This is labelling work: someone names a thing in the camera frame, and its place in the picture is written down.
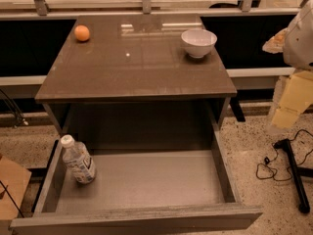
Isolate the grey cabinet with glossy top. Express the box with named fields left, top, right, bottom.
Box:
left=36, top=15, right=236, bottom=151

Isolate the grey open top drawer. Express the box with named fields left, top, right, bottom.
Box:
left=11, top=132, right=262, bottom=235

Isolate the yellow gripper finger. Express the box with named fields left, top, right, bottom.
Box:
left=271, top=70, right=313, bottom=129
left=262, top=28, right=287, bottom=54

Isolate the brown cardboard box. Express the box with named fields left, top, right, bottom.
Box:
left=0, top=156, right=31, bottom=221

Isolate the clear plastic water bottle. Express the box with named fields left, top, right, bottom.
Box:
left=61, top=134, right=96, bottom=184

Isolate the orange fruit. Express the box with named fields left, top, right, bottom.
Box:
left=74, top=25, right=90, bottom=42

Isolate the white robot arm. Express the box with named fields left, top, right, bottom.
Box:
left=262, top=0, right=313, bottom=129

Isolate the white ceramic bowl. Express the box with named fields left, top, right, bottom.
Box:
left=181, top=29, right=217, bottom=58

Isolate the black cable on floor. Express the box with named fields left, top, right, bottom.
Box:
left=255, top=128, right=313, bottom=182

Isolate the black metal stand leg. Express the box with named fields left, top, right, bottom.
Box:
left=274, top=139, right=312, bottom=213

